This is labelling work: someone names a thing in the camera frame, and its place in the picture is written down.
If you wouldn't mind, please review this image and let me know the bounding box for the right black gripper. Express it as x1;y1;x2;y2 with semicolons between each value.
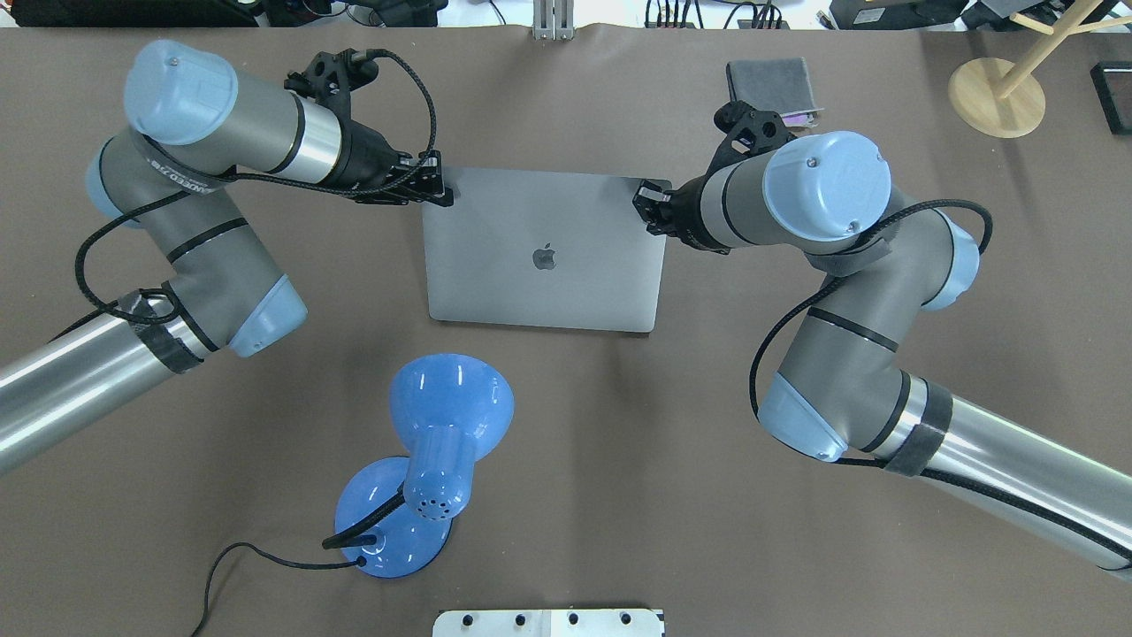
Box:
633;177;730;255

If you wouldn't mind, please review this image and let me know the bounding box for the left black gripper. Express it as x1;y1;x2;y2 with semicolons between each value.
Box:
327;117;455;207

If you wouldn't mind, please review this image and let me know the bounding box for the grey laptop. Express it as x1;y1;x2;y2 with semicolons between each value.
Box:
422;166;666;334

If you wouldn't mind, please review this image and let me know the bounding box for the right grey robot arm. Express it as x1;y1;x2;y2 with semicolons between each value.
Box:
634;132;1131;580

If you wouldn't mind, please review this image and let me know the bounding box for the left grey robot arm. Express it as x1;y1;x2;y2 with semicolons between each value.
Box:
3;40;452;474

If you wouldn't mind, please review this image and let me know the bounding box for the folded grey cloth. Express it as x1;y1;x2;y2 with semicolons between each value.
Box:
724;58;822;129

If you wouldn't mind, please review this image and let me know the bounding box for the blue desk lamp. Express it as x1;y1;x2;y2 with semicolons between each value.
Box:
321;352;515;578

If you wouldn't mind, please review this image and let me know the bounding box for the wooden stand with round base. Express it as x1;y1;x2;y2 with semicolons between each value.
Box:
947;1;1131;140

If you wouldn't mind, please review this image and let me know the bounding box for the white plate with black knobs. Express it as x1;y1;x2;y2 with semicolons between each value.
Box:
432;608;668;636

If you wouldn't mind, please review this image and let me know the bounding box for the black box at right edge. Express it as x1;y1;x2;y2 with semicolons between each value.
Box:
1089;61;1131;136

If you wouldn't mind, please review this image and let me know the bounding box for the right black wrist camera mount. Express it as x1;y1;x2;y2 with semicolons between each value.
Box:
705;100;798;178

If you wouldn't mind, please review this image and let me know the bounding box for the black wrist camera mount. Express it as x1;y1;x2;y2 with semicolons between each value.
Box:
705;100;798;178
283;49;379;119

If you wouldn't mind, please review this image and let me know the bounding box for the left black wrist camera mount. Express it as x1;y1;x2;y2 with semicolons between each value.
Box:
283;49;379;119

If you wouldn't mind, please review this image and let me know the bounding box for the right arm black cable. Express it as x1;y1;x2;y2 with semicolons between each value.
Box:
748;198;1132;573

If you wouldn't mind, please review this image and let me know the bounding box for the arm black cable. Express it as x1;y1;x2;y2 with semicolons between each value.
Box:
748;198;1132;573
53;49;440;342

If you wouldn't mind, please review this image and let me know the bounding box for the grey metal bracket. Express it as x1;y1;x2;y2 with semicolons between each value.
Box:
532;0;575;41

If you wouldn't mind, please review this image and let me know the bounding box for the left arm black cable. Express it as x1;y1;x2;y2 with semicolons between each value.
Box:
53;49;440;342

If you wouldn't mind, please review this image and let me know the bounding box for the black lamp power cable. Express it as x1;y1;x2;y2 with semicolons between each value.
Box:
189;542;367;637

